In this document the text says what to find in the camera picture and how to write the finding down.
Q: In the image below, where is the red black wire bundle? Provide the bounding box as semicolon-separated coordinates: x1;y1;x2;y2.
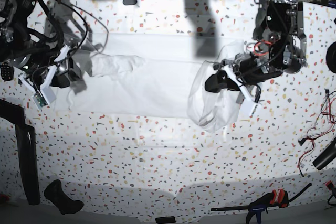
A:
297;89;336;177

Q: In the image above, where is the black TV remote control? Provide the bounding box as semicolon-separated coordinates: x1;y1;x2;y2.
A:
0;62;14;81

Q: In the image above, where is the terrazzo pattern table cloth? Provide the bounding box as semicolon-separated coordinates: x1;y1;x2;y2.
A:
1;0;335;223

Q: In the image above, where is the orange clip right edge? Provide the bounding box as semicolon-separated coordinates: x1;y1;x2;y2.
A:
326;181;335;190

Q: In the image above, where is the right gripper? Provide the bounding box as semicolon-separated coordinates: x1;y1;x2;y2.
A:
19;45;82;103

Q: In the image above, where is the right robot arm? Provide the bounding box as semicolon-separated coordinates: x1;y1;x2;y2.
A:
1;0;82;108

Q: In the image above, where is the small black box bottom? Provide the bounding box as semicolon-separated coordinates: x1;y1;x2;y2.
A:
155;216;176;224

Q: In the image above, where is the black cylinder right edge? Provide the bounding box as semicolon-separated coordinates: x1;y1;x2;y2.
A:
313;138;335;170

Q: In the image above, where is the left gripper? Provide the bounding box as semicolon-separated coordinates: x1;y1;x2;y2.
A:
205;53;273;115

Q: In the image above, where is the black orange bar clamp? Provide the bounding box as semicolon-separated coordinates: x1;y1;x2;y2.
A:
211;183;312;224

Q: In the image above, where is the black bar clamp left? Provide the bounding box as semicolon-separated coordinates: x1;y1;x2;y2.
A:
1;100;40;205

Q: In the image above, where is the white T-shirt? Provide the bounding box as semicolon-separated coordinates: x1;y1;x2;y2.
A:
54;34;244;133

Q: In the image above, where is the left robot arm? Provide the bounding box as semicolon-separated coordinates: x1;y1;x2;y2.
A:
205;0;307;114

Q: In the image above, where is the black round object right edge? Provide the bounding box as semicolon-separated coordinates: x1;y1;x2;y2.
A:
326;42;336;73

